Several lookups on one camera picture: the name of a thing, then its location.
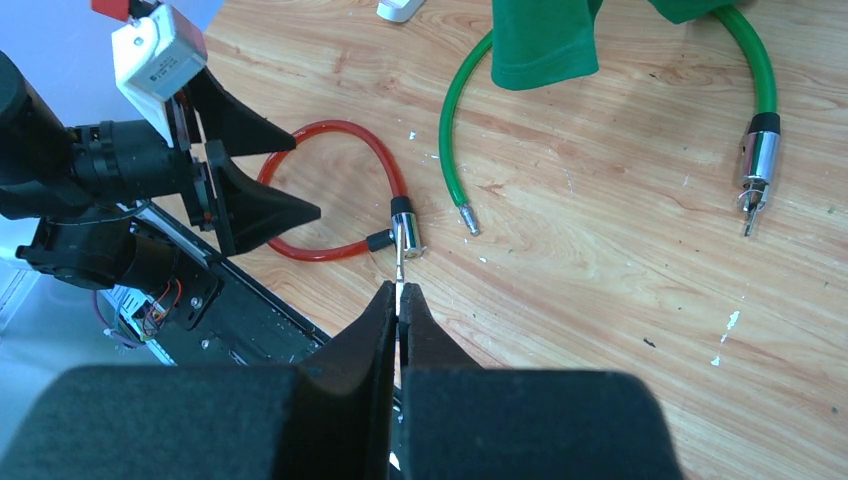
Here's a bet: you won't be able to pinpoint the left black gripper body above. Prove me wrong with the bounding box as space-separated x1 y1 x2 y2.
1 55 214 231

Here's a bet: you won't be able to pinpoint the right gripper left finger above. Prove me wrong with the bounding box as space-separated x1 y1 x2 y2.
1 282 398 479

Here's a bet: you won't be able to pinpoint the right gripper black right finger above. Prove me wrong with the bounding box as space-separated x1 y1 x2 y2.
399 283 683 479

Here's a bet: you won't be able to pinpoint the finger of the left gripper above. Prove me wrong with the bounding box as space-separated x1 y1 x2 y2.
204 140 321 257

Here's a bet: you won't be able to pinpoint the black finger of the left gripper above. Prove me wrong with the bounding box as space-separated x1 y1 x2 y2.
186 67 297 157

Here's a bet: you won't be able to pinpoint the red cable lock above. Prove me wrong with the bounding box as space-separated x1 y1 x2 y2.
256 119 427 264

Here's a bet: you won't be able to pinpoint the keys for green lock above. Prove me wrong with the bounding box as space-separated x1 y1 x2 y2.
737 186 769 238

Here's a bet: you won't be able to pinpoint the green cable lock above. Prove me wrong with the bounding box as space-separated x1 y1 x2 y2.
438 5 783 238

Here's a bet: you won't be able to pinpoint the white metal clothes rack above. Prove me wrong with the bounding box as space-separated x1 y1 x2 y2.
376 0 425 23

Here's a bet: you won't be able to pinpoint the green cloth garment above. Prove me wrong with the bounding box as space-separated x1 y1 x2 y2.
490 0 764 91

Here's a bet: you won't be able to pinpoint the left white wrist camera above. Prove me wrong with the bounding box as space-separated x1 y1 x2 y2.
90 1 208 150

